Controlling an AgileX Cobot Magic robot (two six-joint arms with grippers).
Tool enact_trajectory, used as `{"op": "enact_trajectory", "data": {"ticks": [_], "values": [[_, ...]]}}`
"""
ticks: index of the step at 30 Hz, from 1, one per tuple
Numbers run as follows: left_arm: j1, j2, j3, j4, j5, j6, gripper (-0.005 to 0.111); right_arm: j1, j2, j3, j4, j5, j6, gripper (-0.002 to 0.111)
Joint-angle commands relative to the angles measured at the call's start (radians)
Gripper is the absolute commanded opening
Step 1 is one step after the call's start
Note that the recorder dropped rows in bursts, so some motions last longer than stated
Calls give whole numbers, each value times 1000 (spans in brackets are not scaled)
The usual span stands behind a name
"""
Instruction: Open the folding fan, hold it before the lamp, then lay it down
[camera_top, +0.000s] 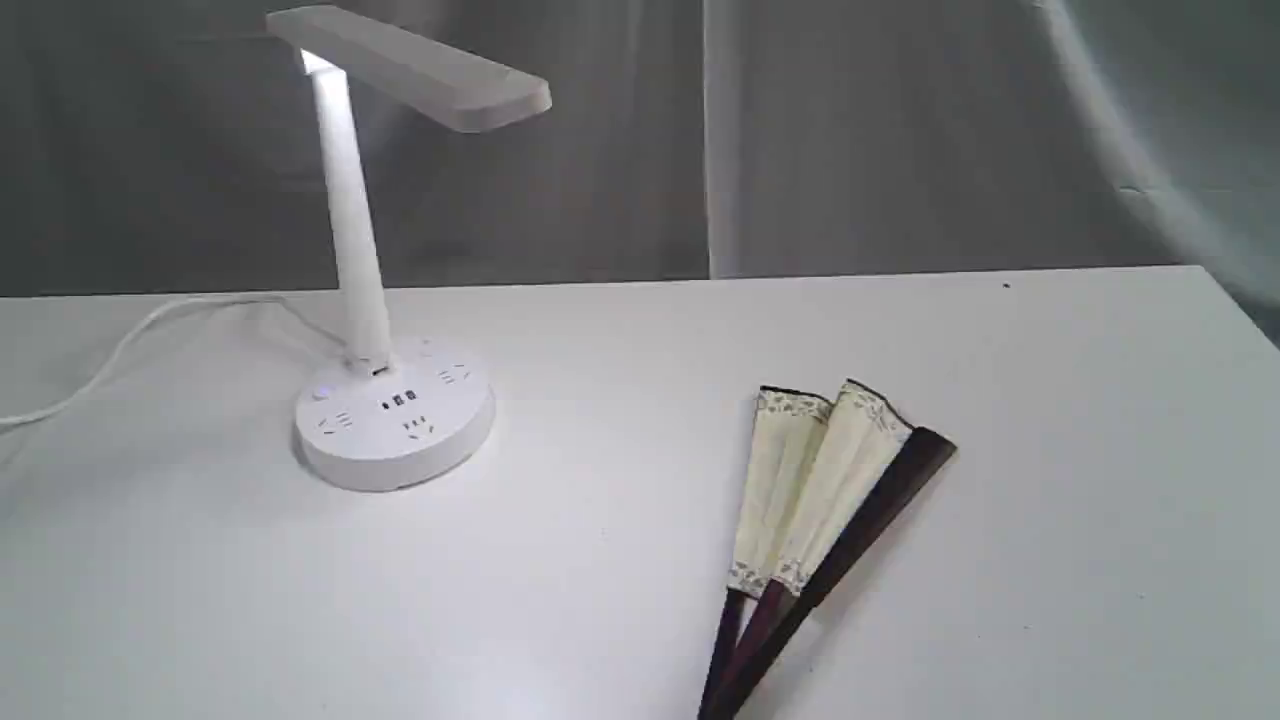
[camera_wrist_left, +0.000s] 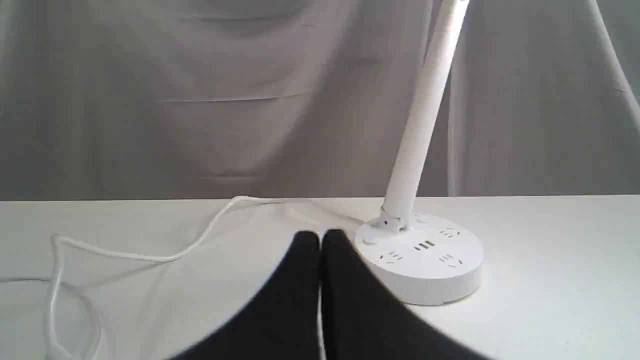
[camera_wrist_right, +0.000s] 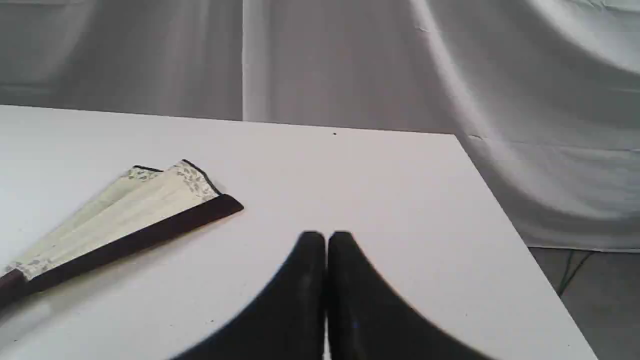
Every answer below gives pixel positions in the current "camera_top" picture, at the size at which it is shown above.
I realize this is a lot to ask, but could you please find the cream paper folding fan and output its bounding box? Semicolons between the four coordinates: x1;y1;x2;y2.
698;378;957;719

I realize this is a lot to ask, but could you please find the white desk lamp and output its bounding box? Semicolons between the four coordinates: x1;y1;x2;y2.
266;5;552;492

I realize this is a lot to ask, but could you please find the grey backdrop curtain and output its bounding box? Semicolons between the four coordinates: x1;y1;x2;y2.
3;1;1277;340

